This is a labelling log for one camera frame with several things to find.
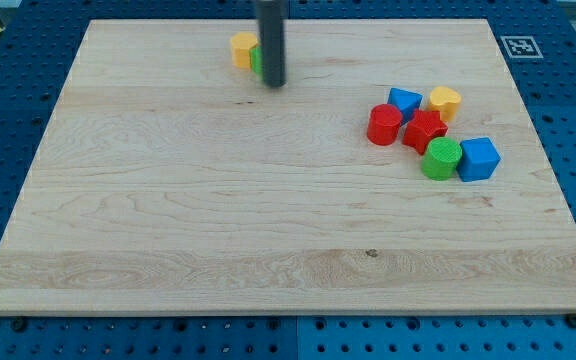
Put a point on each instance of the white fiducial marker tag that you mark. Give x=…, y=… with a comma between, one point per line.
x=521, y=47

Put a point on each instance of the red star block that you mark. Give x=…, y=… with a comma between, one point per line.
x=422, y=129

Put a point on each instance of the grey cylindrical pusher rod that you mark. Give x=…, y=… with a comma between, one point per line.
x=270, y=16

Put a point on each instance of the blue triangle block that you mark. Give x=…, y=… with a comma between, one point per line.
x=406, y=101

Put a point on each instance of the blue cube block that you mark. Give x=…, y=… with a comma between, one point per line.
x=479, y=159

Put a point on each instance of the wooden board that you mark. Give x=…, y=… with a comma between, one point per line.
x=170, y=183

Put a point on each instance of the yellow block behind rod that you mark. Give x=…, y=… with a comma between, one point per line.
x=241, y=44

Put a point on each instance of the red cylinder block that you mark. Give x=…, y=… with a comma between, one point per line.
x=384, y=123

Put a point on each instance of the yellow heart block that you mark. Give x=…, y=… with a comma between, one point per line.
x=446, y=101

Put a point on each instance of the green block behind rod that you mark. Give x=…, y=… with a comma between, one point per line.
x=255, y=55

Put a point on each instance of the green cylinder block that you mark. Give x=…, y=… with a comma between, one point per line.
x=441, y=158

